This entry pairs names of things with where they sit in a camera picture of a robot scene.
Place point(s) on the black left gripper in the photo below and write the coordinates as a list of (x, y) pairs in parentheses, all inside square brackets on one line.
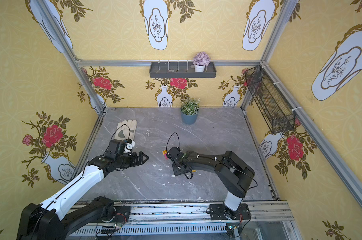
[(133, 159)]

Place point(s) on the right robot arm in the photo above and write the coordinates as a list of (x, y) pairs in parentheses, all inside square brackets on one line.
[(234, 173)]

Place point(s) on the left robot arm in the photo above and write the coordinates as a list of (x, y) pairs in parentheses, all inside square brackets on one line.
[(52, 219)]

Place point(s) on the beige work glove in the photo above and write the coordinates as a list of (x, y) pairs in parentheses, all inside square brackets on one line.
[(126, 130)]

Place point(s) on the blue pot green plant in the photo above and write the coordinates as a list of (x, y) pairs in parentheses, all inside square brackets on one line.
[(190, 110)]

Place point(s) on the purple flower white pot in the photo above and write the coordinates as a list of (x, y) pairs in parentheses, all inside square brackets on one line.
[(201, 60)]

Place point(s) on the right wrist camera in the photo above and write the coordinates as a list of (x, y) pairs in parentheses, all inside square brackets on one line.
[(175, 154)]

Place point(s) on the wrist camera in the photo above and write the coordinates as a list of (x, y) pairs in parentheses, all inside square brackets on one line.
[(175, 154), (129, 145)]

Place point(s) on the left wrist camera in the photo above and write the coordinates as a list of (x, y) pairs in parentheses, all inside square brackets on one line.
[(129, 145)]

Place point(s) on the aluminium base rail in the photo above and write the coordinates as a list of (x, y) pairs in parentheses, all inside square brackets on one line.
[(260, 220)]

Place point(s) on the grey wall shelf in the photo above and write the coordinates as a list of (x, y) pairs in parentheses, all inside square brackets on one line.
[(180, 69)]

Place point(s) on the black wire mesh basket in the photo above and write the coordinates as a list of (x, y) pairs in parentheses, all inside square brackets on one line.
[(274, 108)]

